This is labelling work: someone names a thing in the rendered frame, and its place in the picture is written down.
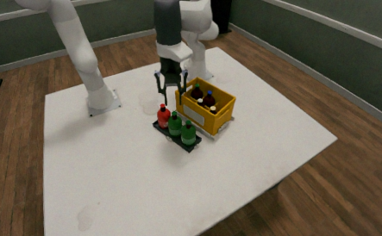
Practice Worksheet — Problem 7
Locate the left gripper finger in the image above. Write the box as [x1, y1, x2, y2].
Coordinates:
[177, 70, 188, 105]
[154, 71, 167, 106]

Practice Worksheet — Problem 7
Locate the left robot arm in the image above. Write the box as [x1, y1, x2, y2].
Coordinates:
[153, 0, 218, 87]

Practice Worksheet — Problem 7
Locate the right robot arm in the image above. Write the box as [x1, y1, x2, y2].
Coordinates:
[15, 0, 117, 109]

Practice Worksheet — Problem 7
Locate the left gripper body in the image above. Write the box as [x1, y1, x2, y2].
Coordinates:
[160, 57, 182, 76]

